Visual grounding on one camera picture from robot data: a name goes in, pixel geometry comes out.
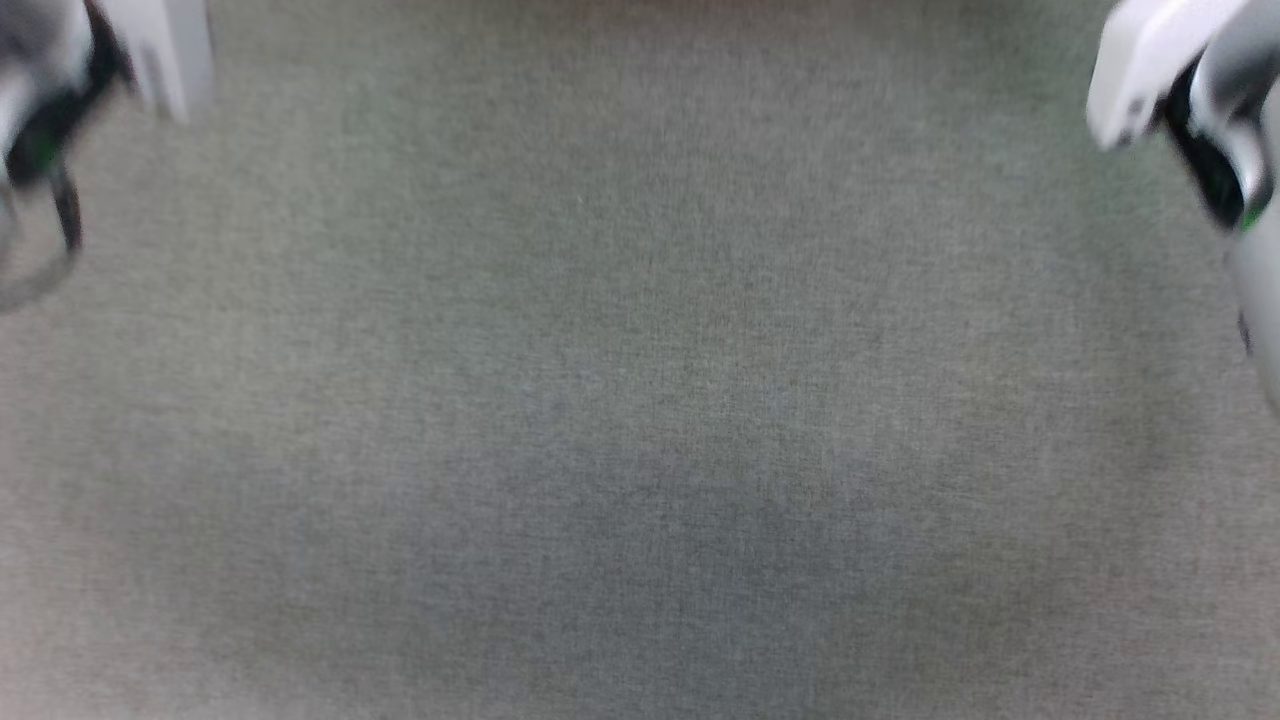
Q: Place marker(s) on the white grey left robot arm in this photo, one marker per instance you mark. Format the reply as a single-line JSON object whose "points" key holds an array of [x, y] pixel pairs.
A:
{"points": [[150, 50]]}

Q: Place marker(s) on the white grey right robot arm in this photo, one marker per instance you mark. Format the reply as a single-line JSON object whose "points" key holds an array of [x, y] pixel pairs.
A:
{"points": [[1150, 60]]}

